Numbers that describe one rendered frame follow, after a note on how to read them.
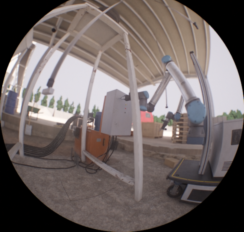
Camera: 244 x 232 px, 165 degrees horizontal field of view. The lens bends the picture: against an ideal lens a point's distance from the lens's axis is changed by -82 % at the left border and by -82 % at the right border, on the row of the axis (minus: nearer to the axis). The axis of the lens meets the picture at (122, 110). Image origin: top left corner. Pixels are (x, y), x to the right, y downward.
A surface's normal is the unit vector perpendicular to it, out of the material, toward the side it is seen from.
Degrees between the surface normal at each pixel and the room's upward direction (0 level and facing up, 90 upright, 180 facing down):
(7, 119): 90
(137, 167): 93
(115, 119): 90
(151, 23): 172
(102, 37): 180
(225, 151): 90
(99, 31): 180
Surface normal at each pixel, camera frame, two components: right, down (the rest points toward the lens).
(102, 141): 0.79, -0.04
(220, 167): -0.76, -0.22
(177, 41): -0.22, 0.97
